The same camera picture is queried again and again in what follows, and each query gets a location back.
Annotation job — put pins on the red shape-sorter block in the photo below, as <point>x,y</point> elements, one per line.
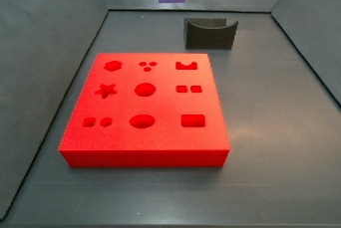
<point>147,113</point>

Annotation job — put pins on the dark grey curved holder block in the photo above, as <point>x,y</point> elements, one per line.
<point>209,33</point>

